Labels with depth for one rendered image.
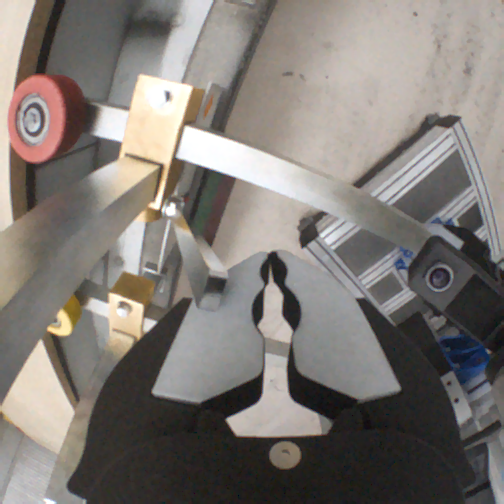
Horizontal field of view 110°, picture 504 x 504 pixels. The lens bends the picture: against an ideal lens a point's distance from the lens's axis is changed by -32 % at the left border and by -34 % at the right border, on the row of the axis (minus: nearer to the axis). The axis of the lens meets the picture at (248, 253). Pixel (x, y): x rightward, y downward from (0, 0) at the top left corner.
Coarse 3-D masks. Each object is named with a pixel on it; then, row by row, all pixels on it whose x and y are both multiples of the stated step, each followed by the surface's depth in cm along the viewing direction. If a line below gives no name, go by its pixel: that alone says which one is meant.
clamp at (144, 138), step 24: (144, 96) 18; (192, 96) 18; (144, 120) 19; (168, 120) 19; (192, 120) 22; (144, 144) 20; (168, 144) 20; (168, 168) 21; (168, 192) 24; (144, 216) 24
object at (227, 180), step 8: (224, 176) 38; (232, 176) 38; (224, 184) 39; (224, 192) 40; (216, 200) 40; (224, 200) 40; (216, 208) 41; (216, 216) 42; (208, 224) 43; (216, 224) 43; (208, 232) 43; (208, 240) 44
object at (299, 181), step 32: (96, 128) 20; (192, 128) 20; (192, 160) 22; (224, 160) 22; (256, 160) 22; (288, 160) 22; (288, 192) 23; (320, 192) 23; (352, 192) 23; (384, 224) 24; (416, 224) 24
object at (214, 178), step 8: (216, 176) 38; (208, 184) 39; (216, 184) 39; (208, 192) 40; (208, 200) 40; (200, 208) 41; (208, 208) 41; (200, 216) 42; (200, 224) 43; (200, 232) 43
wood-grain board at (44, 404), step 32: (0, 0) 8; (32, 0) 9; (0, 32) 10; (32, 32) 12; (0, 64) 12; (32, 64) 14; (0, 96) 14; (0, 128) 15; (0, 160) 17; (0, 192) 19; (0, 224) 21; (32, 352) 35; (32, 384) 45; (64, 384) 43; (32, 416) 69; (64, 416) 55
